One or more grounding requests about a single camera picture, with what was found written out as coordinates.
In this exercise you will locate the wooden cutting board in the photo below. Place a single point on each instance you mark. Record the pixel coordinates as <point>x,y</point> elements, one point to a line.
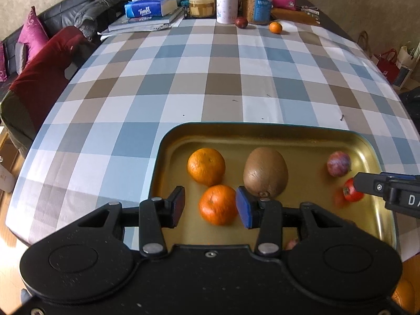
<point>294,16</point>

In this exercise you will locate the orange mandarin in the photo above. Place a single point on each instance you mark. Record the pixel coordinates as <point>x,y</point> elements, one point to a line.
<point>206,166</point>
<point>217,205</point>

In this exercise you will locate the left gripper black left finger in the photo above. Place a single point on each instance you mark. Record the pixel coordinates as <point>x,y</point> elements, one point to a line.
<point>155,214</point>

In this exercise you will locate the checkered tablecloth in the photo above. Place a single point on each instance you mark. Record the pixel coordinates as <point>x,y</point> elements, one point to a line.
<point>100,140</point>

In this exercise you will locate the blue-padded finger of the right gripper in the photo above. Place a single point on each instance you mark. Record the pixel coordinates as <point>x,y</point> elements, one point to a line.
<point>396,176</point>

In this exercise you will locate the kiwi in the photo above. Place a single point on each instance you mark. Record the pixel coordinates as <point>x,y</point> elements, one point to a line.
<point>265,173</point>

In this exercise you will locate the yellow lid honey jar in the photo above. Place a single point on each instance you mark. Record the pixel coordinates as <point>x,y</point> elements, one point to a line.
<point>202,8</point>

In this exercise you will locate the far dark plum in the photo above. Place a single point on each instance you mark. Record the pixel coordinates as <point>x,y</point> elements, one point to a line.
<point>241,22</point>

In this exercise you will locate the gold metal tray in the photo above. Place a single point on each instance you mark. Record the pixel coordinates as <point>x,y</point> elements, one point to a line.
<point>288,163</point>

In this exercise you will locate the red plum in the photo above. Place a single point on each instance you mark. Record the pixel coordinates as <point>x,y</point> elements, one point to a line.
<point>291,244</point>
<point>339,164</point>

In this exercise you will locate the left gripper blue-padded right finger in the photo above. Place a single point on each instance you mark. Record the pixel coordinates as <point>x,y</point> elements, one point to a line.
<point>264,214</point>

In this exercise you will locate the far small mandarin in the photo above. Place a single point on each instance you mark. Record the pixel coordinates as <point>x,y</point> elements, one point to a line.
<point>275,27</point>

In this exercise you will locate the white paper bag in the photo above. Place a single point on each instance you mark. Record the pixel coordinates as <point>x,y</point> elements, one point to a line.
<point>407,60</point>

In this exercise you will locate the magenta cushion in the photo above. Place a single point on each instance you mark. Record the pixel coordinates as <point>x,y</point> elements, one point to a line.
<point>33,37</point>

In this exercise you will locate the black puffer jacket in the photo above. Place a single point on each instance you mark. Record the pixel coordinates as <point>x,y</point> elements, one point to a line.
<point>411,101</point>

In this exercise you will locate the stack of books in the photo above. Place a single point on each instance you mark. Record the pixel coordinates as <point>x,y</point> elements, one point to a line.
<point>145,23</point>

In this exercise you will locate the blue tissue pack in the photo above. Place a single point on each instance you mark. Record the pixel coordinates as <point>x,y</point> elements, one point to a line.
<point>146,8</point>

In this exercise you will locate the red tomato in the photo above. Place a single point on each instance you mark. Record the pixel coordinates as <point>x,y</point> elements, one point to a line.
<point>350,193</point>

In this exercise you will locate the red plum by tray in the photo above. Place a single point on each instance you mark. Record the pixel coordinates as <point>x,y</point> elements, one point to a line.
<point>339,164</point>

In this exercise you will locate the pink pouch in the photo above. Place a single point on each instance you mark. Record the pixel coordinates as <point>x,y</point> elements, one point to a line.
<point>284,4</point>

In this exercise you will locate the red shopping bag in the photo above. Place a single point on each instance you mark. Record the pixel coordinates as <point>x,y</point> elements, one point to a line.
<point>387,64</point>

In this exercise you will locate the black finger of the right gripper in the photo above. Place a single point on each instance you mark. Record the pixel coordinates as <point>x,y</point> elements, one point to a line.
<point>371,184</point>

